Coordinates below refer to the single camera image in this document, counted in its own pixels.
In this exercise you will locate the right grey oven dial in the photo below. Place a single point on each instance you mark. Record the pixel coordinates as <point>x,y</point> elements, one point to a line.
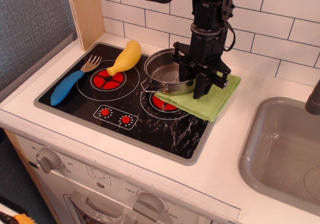
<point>149,206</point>

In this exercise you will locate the right red stove knob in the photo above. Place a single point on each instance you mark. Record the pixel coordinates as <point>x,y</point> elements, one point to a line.
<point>125,119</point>

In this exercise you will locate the grey faucet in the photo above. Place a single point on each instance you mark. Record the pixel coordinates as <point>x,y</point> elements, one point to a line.
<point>313,103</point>

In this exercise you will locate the orange fuzzy object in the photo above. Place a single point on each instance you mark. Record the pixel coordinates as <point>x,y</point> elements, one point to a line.
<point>24,219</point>

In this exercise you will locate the grey plastic sink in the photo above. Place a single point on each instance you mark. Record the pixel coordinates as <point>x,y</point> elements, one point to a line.
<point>281,157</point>

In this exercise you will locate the stainless steel pot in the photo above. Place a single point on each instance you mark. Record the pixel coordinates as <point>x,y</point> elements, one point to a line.
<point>163,75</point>

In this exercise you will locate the black toy stovetop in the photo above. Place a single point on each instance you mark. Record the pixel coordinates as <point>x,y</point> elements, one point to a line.
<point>155,126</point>

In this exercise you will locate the green folded cloth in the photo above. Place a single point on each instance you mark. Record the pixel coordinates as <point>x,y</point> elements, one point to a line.
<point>209,106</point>

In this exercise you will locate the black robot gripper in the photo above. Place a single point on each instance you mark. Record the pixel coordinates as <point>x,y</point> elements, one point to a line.
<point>202,60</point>

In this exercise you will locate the left red stove knob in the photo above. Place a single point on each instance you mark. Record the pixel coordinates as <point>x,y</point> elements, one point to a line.
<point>105,112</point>

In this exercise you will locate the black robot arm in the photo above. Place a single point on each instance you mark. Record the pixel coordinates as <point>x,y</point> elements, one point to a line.
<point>211,17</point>

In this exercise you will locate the wooden side panel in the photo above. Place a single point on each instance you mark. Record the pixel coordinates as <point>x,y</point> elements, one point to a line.
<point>88,20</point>

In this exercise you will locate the left grey oven dial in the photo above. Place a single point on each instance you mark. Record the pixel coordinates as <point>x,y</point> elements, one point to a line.
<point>48,160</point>

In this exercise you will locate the yellow plastic banana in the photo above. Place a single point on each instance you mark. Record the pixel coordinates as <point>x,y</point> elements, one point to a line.
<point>127,59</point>

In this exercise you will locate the grey oven dial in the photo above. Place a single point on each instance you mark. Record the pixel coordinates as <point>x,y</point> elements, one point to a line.
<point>48,160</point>
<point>149,206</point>

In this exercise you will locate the fork with blue handle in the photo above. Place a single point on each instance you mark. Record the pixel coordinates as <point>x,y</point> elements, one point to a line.
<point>63,89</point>

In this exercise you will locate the red stove knob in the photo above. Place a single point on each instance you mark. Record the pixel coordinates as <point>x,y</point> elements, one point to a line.
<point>105,112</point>
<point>125,119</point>

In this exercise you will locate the grey oven door handle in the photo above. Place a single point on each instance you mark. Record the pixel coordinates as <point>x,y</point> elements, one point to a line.
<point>99,210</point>

